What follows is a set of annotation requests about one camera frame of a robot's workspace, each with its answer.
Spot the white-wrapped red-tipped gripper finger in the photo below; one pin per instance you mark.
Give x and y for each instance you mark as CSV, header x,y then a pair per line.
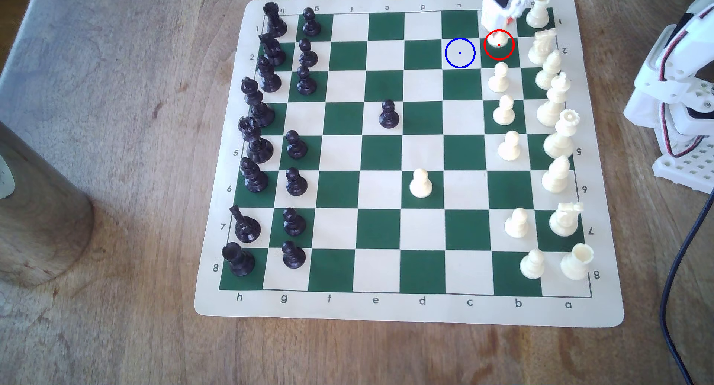
x,y
520,11
495,16

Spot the white pawn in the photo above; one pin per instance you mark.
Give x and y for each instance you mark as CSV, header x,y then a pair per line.
x,y
420,184
517,224
509,147
533,265
498,39
499,79
504,111

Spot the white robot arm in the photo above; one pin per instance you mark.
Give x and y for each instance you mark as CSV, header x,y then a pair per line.
x,y
678,89

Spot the green and white chess mat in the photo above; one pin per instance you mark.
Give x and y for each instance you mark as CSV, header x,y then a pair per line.
x,y
385,206

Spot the white rook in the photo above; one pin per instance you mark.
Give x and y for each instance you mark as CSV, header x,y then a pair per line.
x,y
576,261
538,12

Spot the white knight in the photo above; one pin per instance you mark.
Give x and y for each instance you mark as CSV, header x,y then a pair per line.
x,y
565,220
542,47

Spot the white bishop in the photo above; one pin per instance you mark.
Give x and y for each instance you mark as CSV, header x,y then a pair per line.
x,y
549,72
556,176

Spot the white king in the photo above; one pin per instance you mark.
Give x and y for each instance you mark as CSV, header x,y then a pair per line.
x,y
553,103

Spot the white queen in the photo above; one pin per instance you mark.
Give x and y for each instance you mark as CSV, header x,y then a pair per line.
x,y
560,137

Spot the black pawn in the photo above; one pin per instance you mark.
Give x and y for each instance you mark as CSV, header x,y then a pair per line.
x,y
389,116
293,256
295,146
307,54
310,23
295,183
293,223
305,82

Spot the black rook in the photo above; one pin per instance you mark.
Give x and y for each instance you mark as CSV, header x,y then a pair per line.
x,y
239,262
275,21

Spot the black knight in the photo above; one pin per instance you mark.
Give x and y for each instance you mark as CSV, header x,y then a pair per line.
x,y
273,50
246,226

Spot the black bishop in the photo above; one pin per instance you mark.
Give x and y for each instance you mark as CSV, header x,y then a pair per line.
x,y
254,177
269,77

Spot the black king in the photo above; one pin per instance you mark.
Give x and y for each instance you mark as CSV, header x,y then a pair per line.
x,y
259,107

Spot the black queen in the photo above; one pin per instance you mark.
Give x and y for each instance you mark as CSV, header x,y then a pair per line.
x,y
256,144

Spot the stainless steel cup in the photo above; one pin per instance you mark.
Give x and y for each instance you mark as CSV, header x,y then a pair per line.
x,y
39,217

